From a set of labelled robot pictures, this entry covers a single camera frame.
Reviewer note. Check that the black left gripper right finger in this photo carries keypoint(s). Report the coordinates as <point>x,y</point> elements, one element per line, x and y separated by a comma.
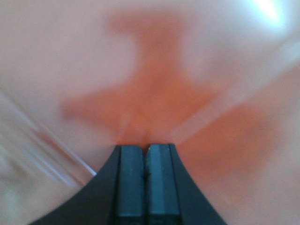
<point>172,197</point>

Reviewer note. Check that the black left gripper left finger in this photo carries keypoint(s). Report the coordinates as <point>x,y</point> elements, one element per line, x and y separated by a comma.
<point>115,196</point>

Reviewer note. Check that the brown wooden door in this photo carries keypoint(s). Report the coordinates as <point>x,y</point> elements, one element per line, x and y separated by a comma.
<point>218,78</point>

